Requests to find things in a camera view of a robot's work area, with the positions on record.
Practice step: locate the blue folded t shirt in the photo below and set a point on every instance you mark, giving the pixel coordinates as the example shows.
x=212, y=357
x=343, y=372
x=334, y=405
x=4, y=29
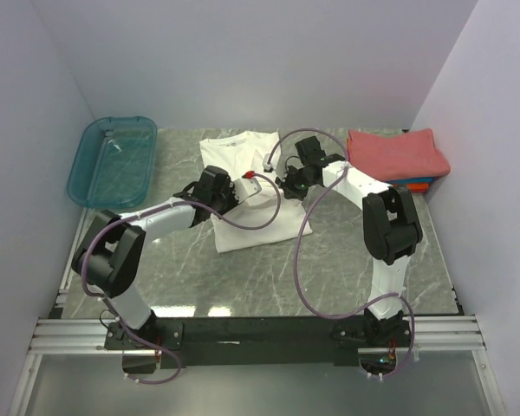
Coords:
x=418, y=180

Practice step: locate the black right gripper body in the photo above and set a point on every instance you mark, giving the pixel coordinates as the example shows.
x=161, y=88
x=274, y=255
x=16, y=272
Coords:
x=295, y=182

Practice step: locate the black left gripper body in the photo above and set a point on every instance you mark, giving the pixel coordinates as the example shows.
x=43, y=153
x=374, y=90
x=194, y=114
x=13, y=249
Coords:
x=224, y=201

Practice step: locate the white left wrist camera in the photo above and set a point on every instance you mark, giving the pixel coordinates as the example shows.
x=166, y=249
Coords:
x=246, y=187

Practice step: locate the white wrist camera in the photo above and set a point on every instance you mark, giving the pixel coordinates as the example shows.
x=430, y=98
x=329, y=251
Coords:
x=268, y=165
x=246, y=187

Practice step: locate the teal plastic bin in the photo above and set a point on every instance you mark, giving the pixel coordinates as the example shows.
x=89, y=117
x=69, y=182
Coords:
x=113, y=165

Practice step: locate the white t shirt red print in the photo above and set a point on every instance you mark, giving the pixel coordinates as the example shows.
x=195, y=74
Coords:
x=237, y=155

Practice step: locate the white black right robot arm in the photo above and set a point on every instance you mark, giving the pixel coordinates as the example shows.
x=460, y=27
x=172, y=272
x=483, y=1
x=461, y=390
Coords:
x=390, y=227

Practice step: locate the aluminium rail frame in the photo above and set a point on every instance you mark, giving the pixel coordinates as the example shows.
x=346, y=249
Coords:
x=77, y=331

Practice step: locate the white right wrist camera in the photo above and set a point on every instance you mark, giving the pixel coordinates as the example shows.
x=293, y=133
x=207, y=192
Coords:
x=268, y=165

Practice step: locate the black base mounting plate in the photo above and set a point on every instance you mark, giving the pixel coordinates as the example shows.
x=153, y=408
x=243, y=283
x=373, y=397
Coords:
x=216, y=341

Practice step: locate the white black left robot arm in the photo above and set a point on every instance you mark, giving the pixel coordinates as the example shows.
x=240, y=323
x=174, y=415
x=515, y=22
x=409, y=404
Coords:
x=108, y=257

